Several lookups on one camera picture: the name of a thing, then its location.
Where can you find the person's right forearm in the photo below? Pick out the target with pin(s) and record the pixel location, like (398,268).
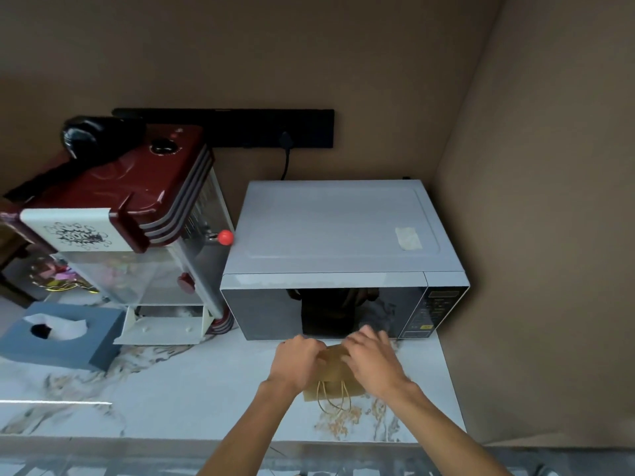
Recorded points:
(446,436)

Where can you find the person's left hand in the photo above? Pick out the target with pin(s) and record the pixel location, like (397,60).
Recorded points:
(295,364)

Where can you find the person's left forearm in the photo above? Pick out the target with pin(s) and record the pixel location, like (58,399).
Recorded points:
(248,436)

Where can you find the person's right hand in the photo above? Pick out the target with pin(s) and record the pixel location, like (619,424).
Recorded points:
(374,364)

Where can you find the black glossy rounded object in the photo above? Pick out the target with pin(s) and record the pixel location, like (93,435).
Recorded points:
(99,136)

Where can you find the piece of beige tape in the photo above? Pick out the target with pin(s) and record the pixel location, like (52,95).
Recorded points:
(408,237)

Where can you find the long black wall power strip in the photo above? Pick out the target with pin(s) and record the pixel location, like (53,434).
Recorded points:
(223,126)

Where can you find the gold dish of colourful candies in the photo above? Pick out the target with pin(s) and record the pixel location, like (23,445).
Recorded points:
(59,277)

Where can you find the brown paper bag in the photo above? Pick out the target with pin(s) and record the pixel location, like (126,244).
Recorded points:
(332,376)

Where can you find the white microwave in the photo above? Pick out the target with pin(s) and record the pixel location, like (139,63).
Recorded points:
(327,228)

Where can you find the dark red popcorn machine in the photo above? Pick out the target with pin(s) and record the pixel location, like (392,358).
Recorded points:
(129,193)

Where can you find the white tissue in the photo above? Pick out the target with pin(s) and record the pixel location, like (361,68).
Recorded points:
(62,329)

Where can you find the blue tissue box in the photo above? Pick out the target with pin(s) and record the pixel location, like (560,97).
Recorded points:
(74,349)

